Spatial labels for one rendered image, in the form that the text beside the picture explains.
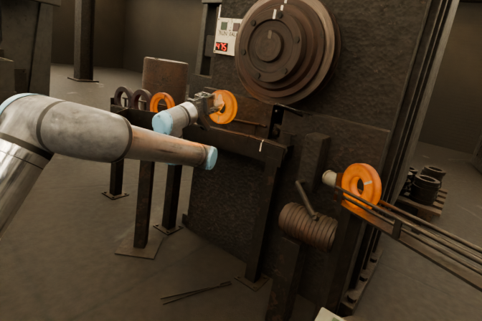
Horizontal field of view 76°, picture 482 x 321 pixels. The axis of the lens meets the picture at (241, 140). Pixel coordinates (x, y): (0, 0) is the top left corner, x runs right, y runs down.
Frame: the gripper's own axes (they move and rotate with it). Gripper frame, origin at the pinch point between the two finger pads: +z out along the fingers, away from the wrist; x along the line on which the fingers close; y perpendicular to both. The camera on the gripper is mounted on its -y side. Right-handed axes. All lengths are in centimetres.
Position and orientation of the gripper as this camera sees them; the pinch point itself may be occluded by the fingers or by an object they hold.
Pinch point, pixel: (221, 102)
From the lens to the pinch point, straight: 142.9
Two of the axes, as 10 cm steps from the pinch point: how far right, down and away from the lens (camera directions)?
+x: -8.0, -2.6, 5.3
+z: 6.0, -3.7, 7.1
